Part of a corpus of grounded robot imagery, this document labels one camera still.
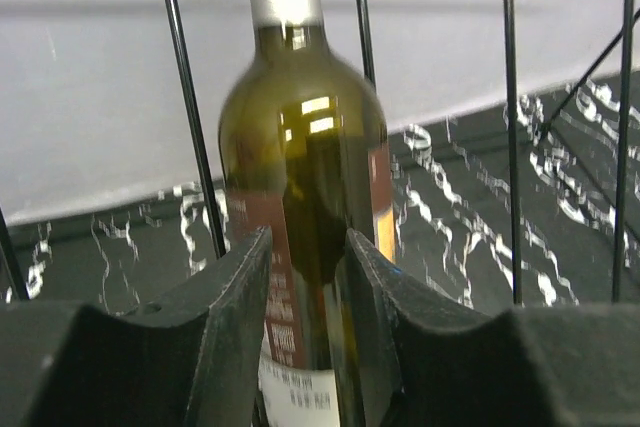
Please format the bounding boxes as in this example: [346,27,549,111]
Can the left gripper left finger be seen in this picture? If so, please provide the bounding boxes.
[1,227,272,426]

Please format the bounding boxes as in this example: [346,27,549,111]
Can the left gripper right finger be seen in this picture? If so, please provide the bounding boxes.
[346,230,639,426]

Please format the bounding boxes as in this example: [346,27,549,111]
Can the dark green wine bottle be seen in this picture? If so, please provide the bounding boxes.
[218,0,395,426]

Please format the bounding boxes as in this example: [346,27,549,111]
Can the black wire wine rack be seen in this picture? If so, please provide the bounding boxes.
[0,0,640,306]

